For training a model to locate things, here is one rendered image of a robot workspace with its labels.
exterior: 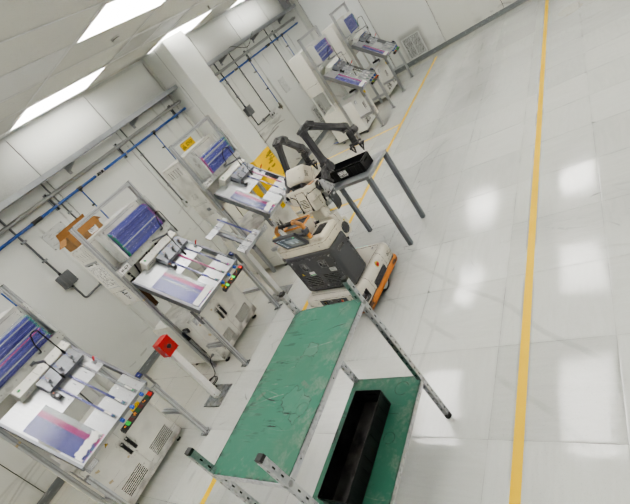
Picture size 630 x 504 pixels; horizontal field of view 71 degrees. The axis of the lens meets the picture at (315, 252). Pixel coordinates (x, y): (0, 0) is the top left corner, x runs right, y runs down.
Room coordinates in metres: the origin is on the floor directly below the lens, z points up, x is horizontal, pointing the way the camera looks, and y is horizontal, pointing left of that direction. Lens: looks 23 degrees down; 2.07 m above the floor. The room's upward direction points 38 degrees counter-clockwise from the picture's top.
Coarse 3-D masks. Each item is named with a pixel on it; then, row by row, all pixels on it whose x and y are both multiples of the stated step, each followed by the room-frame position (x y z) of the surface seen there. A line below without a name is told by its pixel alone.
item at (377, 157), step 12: (372, 156) 3.91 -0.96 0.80; (384, 156) 3.85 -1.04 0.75; (372, 168) 3.65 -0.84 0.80; (396, 168) 3.85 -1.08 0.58; (348, 180) 3.79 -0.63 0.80; (360, 180) 3.63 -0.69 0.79; (372, 180) 3.58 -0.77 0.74; (408, 192) 3.84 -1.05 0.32; (384, 204) 3.57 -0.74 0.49; (360, 216) 4.33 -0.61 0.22; (396, 216) 3.58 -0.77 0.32; (420, 216) 3.86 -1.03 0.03; (408, 240) 3.57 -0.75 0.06
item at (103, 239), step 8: (120, 192) 4.48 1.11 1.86; (104, 200) 4.35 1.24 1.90; (136, 200) 4.63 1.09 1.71; (96, 208) 4.26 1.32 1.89; (152, 208) 4.58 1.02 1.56; (88, 216) 4.19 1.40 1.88; (160, 216) 4.57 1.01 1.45; (80, 224) 4.11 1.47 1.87; (104, 240) 4.13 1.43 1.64; (112, 248) 4.13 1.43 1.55; (120, 256) 4.13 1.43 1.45; (120, 264) 4.13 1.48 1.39; (128, 264) 4.11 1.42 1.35; (120, 272) 4.03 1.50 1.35; (248, 288) 4.40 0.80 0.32; (256, 288) 4.28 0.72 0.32; (280, 304) 4.26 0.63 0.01; (192, 312) 3.70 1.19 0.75; (200, 320) 3.70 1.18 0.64; (208, 344) 3.90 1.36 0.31; (216, 344) 3.78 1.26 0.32; (248, 360) 3.72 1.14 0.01
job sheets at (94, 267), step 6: (90, 264) 4.26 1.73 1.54; (96, 264) 4.21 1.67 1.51; (90, 270) 4.33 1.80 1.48; (96, 270) 4.26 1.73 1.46; (102, 270) 4.20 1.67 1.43; (96, 276) 4.34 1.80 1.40; (102, 276) 4.26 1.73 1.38; (108, 276) 4.21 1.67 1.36; (108, 282) 4.27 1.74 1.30; (114, 282) 4.21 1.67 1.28; (126, 294) 4.22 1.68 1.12; (132, 300) 4.23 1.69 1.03
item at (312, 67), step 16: (320, 32) 8.24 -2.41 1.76; (304, 48) 7.69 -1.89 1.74; (320, 48) 7.90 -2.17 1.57; (288, 64) 8.01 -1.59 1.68; (304, 64) 7.83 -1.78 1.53; (320, 64) 7.69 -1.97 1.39; (336, 64) 7.96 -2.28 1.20; (304, 80) 7.95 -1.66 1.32; (320, 80) 7.86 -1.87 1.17; (336, 80) 7.59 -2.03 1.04; (352, 80) 7.57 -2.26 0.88; (368, 80) 7.57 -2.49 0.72; (352, 96) 7.86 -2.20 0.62; (368, 96) 8.04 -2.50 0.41; (320, 112) 8.02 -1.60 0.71; (336, 112) 7.82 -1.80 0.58; (352, 112) 7.64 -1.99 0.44; (368, 112) 7.44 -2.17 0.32
